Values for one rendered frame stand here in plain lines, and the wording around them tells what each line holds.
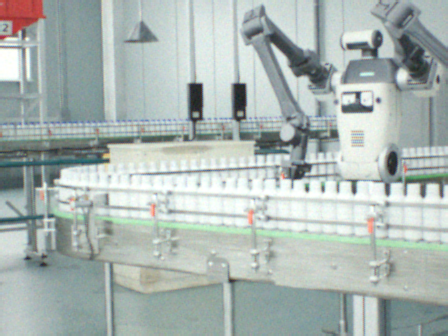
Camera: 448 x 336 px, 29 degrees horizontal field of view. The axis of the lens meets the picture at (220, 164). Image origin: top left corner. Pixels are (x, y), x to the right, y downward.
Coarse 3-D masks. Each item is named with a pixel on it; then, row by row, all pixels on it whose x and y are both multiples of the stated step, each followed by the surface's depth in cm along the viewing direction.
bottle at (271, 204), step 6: (270, 180) 289; (270, 186) 289; (264, 192) 289; (270, 192) 288; (276, 192) 289; (270, 204) 288; (276, 204) 288; (270, 210) 288; (276, 210) 289; (276, 216) 289; (264, 222) 289; (270, 222) 288; (276, 222) 289; (264, 228) 290; (270, 228) 289; (276, 228) 289
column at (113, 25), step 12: (108, 0) 1354; (120, 0) 1346; (108, 12) 1355; (120, 12) 1346; (108, 24) 1356; (120, 24) 1347; (108, 36) 1357; (120, 36) 1347; (108, 48) 1357; (120, 48) 1347; (108, 60) 1358; (120, 60) 1348; (108, 72) 1358; (120, 72) 1348; (108, 84) 1359; (120, 84) 1349; (108, 96) 1359; (120, 96) 1349; (108, 108) 1359; (120, 108) 1349; (108, 120) 1360; (120, 120) 1350
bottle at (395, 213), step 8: (392, 184) 260; (400, 184) 259; (392, 192) 259; (400, 192) 259; (392, 200) 258; (400, 200) 258; (392, 208) 258; (400, 208) 258; (392, 216) 259; (400, 216) 258; (392, 224) 259; (400, 224) 258; (392, 232) 259; (400, 232) 258
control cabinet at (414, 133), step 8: (408, 96) 891; (408, 104) 891; (416, 104) 897; (424, 104) 903; (408, 112) 891; (416, 112) 897; (424, 112) 903; (408, 120) 892; (416, 120) 898; (424, 120) 904; (408, 128) 892; (416, 128) 898; (424, 128) 904; (400, 136) 887; (408, 136) 892; (416, 136) 898; (424, 136) 905; (400, 144) 887; (408, 144) 893; (416, 144) 899; (424, 144) 905; (416, 152) 899
